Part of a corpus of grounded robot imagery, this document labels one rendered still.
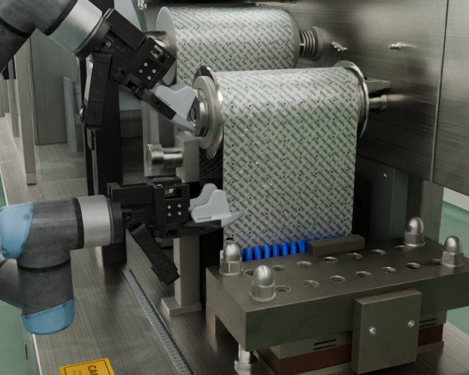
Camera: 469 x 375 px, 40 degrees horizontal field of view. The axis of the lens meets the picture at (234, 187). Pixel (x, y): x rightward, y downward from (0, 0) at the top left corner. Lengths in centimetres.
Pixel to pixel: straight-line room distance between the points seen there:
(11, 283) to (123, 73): 35
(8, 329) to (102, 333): 206
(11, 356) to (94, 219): 204
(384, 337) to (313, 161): 30
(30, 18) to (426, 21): 59
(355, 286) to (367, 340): 8
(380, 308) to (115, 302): 49
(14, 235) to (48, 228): 4
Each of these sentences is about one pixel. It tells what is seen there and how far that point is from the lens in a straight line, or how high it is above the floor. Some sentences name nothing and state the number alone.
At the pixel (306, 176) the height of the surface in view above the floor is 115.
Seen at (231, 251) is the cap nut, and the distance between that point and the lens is 96.
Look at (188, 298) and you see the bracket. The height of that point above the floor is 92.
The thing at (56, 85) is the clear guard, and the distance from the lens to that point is 197.
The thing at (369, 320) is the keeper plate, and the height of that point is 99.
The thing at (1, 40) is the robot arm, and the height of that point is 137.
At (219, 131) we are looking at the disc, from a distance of 98.
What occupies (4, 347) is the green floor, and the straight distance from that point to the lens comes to 302.
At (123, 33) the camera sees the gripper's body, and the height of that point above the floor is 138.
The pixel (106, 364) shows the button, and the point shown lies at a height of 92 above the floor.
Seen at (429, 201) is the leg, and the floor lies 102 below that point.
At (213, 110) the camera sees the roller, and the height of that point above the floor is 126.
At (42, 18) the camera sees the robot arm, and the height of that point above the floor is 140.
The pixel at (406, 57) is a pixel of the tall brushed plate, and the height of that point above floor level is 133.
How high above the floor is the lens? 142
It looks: 16 degrees down
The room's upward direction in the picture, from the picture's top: straight up
